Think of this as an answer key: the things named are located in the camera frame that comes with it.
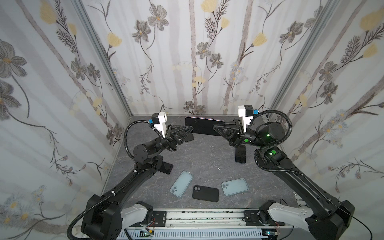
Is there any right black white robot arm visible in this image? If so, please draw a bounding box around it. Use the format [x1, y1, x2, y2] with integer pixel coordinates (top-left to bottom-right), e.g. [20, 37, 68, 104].
[213, 121, 355, 240]

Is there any small green circuit board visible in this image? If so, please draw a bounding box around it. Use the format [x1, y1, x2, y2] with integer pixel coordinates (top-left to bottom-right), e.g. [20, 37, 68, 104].
[139, 230, 154, 238]

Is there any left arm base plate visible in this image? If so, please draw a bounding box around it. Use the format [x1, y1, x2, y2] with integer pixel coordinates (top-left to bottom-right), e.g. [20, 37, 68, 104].
[148, 211, 167, 228]

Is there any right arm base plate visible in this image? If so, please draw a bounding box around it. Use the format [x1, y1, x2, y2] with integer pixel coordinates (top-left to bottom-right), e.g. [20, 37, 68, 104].
[243, 210, 286, 227]

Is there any left black corrugated cable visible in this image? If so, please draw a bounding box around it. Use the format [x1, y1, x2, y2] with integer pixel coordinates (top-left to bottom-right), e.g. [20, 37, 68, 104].
[66, 119, 151, 240]

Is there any black phone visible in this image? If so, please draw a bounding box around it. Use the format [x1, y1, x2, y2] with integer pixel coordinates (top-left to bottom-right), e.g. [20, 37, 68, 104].
[185, 117, 225, 136]
[235, 145, 246, 164]
[158, 162, 174, 175]

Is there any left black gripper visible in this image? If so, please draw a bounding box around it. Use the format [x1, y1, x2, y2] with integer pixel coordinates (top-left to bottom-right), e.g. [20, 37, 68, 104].
[146, 126, 189, 157]

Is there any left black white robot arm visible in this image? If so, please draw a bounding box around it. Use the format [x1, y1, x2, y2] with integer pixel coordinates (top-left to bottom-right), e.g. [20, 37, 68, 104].
[67, 124, 193, 240]

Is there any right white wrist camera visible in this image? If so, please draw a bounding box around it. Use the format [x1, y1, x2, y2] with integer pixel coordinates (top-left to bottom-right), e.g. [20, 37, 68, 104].
[238, 105, 259, 133]

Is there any black phone case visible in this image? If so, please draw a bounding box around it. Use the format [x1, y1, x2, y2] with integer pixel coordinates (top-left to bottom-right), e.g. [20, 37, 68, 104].
[184, 133, 195, 143]
[192, 185, 219, 203]

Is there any aluminium front rail frame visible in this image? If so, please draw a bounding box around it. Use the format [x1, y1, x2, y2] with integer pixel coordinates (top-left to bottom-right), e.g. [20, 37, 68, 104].
[116, 204, 303, 240]

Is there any pale blue phone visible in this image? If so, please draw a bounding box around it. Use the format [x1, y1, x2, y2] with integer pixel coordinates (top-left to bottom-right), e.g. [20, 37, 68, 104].
[221, 178, 249, 196]
[170, 171, 193, 198]

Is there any white slotted cable duct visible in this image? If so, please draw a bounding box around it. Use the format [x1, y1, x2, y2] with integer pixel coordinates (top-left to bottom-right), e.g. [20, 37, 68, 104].
[127, 229, 268, 240]

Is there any black phone case front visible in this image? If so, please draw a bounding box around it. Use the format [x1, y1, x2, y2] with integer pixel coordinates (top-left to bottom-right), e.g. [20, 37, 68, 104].
[192, 185, 219, 203]

